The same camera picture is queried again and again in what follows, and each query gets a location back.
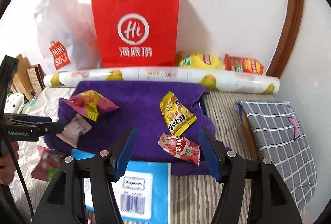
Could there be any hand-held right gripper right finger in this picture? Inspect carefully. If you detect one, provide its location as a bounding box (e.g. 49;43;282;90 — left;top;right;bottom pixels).
198;126;303;224

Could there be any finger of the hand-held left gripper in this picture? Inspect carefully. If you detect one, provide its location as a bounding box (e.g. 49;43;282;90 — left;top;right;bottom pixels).
35;122;65;138
5;114;52;124

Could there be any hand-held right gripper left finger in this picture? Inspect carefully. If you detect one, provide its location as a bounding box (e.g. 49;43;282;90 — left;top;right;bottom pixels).
33;126;140;224

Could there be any pale pink snack packet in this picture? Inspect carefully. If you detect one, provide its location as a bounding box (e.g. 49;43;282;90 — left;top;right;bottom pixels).
55;113;93;148

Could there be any strawberry print snack packet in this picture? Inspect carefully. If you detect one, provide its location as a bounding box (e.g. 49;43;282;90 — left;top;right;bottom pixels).
158;132;201;166

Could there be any dark pink snack packet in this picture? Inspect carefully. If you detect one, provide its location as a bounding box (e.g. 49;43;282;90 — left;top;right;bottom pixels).
31;146;66;182

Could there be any pink and yellow snack packet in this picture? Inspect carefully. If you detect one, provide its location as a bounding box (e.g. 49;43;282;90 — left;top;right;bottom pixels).
62;90;121;122

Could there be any person's left hand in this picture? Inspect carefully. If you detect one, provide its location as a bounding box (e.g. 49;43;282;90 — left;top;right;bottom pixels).
0;141;20;184

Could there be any white dotted pillow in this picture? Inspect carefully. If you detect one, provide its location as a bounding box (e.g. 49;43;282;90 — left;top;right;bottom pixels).
6;92;28;114

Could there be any brown patterned book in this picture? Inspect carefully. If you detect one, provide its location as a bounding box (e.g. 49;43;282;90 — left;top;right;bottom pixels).
26;64;46;98

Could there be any blue tissue box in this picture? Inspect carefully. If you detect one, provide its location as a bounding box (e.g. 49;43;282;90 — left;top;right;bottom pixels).
70;149;172;224

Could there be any purple towel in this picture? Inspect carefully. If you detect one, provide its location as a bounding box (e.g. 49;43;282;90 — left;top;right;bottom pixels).
43;80;232;175

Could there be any brown wooden board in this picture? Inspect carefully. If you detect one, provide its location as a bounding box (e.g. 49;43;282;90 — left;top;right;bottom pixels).
243;113;260;161

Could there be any grey checked cloth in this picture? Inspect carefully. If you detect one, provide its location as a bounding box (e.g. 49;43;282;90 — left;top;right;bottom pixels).
234;100;317;218

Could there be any rolled fruit print tablecloth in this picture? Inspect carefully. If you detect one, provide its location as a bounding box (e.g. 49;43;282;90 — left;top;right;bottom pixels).
43;67;281;94

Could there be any white plastic shopping bag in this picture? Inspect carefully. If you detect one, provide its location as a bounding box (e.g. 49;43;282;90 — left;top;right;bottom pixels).
34;0;101;72

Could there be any yellow chip bag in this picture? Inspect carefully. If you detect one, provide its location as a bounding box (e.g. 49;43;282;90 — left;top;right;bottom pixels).
176;51;225;70

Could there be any red chip bag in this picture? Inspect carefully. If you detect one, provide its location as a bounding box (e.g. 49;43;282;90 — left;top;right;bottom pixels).
224;54;265;75

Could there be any red paper bag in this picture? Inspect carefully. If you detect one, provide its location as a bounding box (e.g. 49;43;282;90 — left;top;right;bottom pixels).
90;0;181;68

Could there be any black cable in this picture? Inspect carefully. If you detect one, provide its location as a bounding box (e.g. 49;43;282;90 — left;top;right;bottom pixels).
4;110;35;218

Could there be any brown wooden door frame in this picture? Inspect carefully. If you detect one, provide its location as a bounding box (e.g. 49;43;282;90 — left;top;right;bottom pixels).
265;0;305;77

